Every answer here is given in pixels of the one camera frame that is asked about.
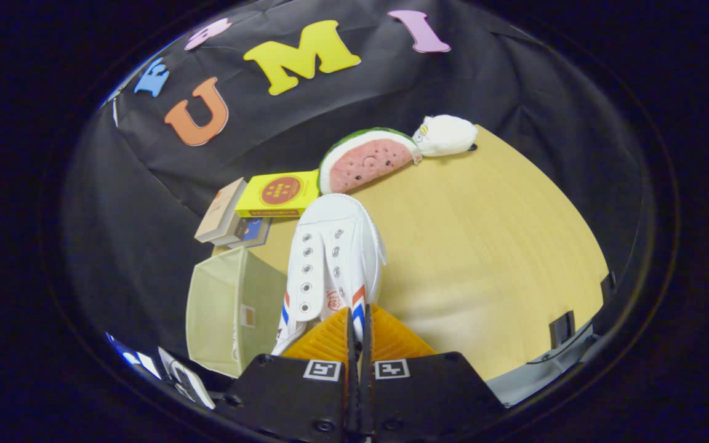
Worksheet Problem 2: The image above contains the beige book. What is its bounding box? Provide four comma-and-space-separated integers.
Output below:
194, 177, 249, 244

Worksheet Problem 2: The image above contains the white canvas shoe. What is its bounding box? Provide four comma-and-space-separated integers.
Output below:
271, 194, 388, 356

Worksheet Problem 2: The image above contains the cream fabric storage box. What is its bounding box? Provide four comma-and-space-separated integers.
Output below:
186, 246, 290, 378

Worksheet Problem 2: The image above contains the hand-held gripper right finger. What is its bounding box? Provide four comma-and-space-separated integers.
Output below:
361, 305, 506, 441

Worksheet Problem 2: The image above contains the white plush toy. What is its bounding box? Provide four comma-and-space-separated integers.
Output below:
412, 114, 479, 158

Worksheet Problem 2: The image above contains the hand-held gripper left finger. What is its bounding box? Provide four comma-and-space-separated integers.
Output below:
216, 306, 355, 443

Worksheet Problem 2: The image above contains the blue book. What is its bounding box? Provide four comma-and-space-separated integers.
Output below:
228, 217, 272, 249

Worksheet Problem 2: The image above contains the yellow book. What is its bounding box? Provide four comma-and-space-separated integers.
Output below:
234, 170, 321, 218

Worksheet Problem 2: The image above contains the watermelon slice plush toy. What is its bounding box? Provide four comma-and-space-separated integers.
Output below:
318, 127, 422, 195

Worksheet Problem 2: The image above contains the black table clamp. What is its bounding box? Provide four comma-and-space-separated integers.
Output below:
548, 311, 577, 350

